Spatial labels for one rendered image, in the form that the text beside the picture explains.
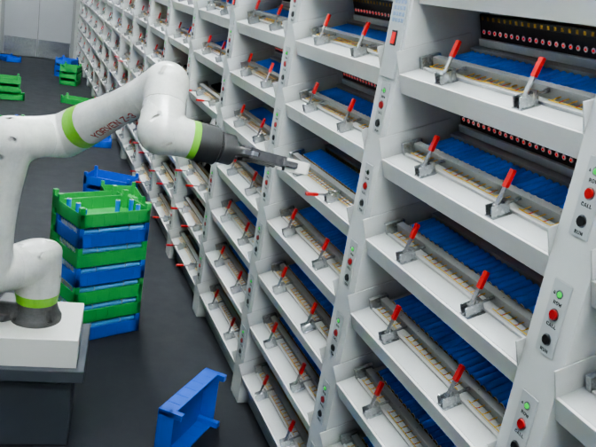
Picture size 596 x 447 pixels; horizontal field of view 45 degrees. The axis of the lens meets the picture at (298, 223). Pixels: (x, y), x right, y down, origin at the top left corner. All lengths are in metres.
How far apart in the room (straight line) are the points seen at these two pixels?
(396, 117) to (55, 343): 1.19
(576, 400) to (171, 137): 1.01
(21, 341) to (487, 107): 1.47
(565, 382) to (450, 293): 0.37
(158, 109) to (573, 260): 0.97
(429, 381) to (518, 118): 0.58
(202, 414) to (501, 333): 1.44
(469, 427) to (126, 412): 1.44
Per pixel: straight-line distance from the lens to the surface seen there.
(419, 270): 1.57
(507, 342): 1.33
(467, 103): 1.42
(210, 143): 1.71
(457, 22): 1.72
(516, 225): 1.31
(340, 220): 1.88
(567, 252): 1.18
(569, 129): 1.19
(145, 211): 2.91
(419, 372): 1.58
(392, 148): 1.69
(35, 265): 2.20
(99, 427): 2.52
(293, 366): 2.29
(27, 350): 2.25
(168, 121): 1.68
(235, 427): 2.57
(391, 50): 1.70
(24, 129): 1.97
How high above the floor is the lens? 1.42
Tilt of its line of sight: 17 degrees down
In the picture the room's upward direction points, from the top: 10 degrees clockwise
